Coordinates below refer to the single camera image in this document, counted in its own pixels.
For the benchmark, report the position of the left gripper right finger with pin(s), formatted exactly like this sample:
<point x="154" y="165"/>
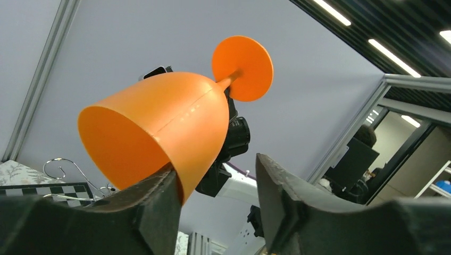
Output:
<point x="299" y="218"/>

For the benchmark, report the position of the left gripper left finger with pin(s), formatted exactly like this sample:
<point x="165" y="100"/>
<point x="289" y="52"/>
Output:
<point x="142" y="219"/>

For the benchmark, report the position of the orange wine glass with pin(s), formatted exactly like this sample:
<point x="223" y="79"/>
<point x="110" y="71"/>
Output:
<point x="177" y="118"/>

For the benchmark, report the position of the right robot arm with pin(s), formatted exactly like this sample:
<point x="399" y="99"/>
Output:
<point x="224" y="180"/>

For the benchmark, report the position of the chrome wine glass rack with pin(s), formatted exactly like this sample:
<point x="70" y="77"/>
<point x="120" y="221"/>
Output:
<point x="67" y="171"/>

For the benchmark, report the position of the black white checkerboard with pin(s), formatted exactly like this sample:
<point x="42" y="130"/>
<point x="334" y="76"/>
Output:
<point x="76" y="194"/>

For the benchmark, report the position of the person at monitor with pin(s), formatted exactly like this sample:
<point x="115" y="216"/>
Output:
<point x="346" y="178"/>

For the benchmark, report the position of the floral tablecloth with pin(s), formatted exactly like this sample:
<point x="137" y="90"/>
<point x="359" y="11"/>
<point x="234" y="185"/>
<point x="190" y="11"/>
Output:
<point x="14" y="173"/>

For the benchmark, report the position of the ceiling light strips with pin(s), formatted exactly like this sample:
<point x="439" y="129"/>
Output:
<point x="411" y="30"/>

